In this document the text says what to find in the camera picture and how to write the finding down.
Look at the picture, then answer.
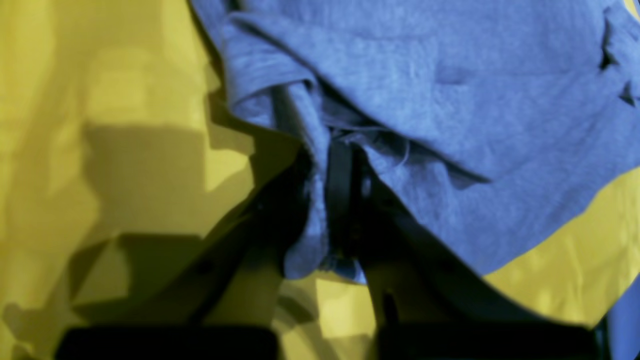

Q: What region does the yellow table cloth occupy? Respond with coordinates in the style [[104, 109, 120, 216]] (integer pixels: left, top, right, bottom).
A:
[[1, 0, 639, 360]]

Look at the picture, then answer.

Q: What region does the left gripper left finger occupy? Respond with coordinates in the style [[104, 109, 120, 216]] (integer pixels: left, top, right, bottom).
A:
[[55, 150, 311, 360]]

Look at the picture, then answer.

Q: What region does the grey t-shirt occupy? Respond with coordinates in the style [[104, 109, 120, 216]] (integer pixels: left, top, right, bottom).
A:
[[192, 0, 639, 279]]

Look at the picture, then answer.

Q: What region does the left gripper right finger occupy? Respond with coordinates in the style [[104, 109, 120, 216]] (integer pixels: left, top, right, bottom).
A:
[[325, 140, 601, 360]]

